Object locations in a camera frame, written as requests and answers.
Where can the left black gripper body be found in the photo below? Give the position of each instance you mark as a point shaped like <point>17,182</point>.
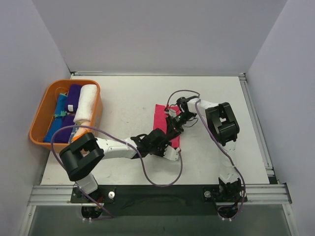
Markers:
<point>153,143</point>

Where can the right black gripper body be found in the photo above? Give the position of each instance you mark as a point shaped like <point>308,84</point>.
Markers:
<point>174,122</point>

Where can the pink towel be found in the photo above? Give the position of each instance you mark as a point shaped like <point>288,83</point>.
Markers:
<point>160,123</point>

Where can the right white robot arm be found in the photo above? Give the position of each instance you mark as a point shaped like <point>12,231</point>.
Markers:
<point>223,128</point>

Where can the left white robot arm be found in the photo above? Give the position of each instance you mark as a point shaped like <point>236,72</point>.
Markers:
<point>81,157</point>

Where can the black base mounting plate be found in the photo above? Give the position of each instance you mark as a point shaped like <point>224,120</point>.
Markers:
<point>149,200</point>

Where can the patterned orange white towel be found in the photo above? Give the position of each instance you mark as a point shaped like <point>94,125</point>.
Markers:
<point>77,132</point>

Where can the white rolled towel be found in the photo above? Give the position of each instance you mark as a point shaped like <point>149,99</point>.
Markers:
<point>86,103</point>

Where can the dark purple rolled towel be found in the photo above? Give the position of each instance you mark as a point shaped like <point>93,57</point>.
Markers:
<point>64,135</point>

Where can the blue rolled towel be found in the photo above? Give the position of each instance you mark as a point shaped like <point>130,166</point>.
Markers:
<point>59,113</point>

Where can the orange plastic basket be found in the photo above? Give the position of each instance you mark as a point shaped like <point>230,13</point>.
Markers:
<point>45,113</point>

